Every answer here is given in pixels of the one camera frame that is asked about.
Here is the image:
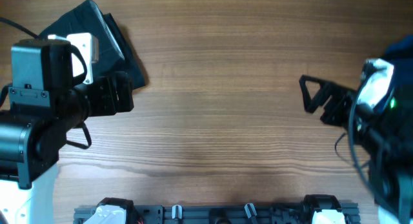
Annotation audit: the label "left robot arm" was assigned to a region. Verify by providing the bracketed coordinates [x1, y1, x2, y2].
[1, 39, 134, 223]

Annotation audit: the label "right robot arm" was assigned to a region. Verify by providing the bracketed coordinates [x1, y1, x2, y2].
[299, 58, 412, 223]

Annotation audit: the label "black aluminium base frame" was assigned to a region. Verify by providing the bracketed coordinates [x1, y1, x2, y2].
[74, 194, 361, 224]

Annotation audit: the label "blue clothes pile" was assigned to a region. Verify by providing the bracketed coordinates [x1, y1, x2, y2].
[379, 35, 412, 112]

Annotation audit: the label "black shorts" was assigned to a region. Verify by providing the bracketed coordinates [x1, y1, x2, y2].
[39, 0, 146, 89]

